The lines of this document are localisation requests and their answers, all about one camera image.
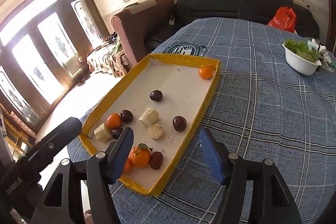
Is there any patterned covered bench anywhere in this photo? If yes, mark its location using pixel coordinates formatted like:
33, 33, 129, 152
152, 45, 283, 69
87, 32, 129, 77

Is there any large white sugarcane piece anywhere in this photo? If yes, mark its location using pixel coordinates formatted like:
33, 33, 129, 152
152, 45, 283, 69
94, 123, 112, 142

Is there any white items pile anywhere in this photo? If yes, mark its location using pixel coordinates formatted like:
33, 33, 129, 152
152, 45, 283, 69
307, 39, 335, 73

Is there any green lettuce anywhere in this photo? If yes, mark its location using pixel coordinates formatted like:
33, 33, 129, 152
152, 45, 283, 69
285, 39, 319, 63

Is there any brown armchair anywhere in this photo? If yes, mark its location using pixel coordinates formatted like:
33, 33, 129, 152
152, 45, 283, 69
111, 0, 174, 67

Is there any yellow cardboard tray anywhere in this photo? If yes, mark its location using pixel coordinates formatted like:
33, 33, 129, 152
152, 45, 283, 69
79, 53, 221, 196

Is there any wooden glass door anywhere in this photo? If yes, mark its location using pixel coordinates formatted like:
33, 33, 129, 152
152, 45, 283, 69
1, 0, 109, 131

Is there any orange tangerine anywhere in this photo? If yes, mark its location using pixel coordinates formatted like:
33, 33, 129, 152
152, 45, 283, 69
123, 158, 133, 173
106, 113, 122, 130
198, 65, 213, 80

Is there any white bowl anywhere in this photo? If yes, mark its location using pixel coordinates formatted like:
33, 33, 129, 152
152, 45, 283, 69
282, 43, 322, 76

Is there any black sofa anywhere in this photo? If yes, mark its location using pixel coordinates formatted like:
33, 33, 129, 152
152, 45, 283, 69
144, 0, 319, 53

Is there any blue plaid tablecloth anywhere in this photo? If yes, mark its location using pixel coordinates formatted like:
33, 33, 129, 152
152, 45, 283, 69
67, 16, 336, 224

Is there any dark plum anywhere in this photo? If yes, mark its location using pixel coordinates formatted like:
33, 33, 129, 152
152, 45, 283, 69
111, 127, 123, 140
120, 109, 133, 123
149, 90, 163, 102
173, 116, 187, 132

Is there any tangerine with leaf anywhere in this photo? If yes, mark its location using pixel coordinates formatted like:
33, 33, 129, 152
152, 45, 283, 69
129, 143, 153, 168

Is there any red plastic bag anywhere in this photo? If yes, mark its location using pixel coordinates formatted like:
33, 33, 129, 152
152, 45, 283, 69
268, 6, 297, 33

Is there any dark plum front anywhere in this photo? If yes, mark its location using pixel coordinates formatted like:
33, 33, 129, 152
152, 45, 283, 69
111, 127, 123, 140

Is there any red jujube date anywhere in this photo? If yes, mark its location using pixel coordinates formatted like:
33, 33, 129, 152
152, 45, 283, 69
150, 151, 163, 170

